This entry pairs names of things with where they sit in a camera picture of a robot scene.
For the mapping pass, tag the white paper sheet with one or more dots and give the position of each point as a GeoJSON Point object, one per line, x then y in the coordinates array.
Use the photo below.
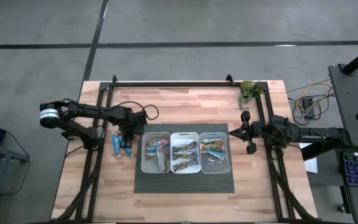
{"type": "Point", "coordinates": [310, 163]}

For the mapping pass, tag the blue denim garment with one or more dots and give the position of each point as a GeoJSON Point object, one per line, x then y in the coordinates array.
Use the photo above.
{"type": "Point", "coordinates": [183, 164]}

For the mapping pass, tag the clear plastic bin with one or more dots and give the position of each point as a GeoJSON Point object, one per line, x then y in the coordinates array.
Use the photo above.
{"type": "Point", "coordinates": [214, 166]}

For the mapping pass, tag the black frame clamp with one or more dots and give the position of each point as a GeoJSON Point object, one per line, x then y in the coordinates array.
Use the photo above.
{"type": "Point", "coordinates": [67, 135]}

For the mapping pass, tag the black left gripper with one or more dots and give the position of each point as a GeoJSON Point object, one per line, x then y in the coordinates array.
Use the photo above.
{"type": "Point", "coordinates": [134, 121]}

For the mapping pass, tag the dark woven placemat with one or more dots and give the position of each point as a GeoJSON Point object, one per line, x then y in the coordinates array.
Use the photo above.
{"type": "Point", "coordinates": [182, 183]}

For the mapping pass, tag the small potted succulent plant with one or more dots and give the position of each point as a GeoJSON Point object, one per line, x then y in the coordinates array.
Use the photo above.
{"type": "Point", "coordinates": [250, 90]}

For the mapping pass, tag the grey plastic bin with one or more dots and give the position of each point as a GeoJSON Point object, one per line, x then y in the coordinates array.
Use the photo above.
{"type": "Point", "coordinates": [151, 167]}

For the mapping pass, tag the black diagonal support bar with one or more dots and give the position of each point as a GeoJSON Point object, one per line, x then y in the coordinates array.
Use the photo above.
{"type": "Point", "coordinates": [314, 154]}

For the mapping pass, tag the black power brick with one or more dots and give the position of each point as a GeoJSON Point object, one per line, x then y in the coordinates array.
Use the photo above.
{"type": "Point", "coordinates": [307, 104]}

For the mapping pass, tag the black caster wheel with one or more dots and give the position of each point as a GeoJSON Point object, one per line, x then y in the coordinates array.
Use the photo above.
{"type": "Point", "coordinates": [342, 208]}

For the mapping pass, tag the dark grey desk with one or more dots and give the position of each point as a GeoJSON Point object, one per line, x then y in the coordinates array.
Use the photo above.
{"type": "Point", "coordinates": [350, 102]}

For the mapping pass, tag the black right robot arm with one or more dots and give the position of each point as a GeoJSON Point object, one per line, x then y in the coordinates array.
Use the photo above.
{"type": "Point", "coordinates": [315, 135]}

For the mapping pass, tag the green silver granola bar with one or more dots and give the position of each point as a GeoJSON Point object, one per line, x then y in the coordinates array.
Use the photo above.
{"type": "Point", "coordinates": [212, 142]}

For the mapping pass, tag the white plastic bin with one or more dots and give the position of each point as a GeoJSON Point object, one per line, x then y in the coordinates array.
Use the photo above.
{"type": "Point", "coordinates": [176, 137]}

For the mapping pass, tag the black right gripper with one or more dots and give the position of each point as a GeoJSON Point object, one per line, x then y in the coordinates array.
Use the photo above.
{"type": "Point", "coordinates": [250, 132]}

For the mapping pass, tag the blue purple granola bar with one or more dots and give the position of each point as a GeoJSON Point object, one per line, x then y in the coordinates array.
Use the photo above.
{"type": "Point", "coordinates": [151, 149]}

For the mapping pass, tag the black aluminium table frame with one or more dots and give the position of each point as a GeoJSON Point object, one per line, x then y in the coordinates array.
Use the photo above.
{"type": "Point", "coordinates": [182, 84]}

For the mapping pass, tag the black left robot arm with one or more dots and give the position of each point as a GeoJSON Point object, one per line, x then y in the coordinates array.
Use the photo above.
{"type": "Point", "coordinates": [79, 112]}

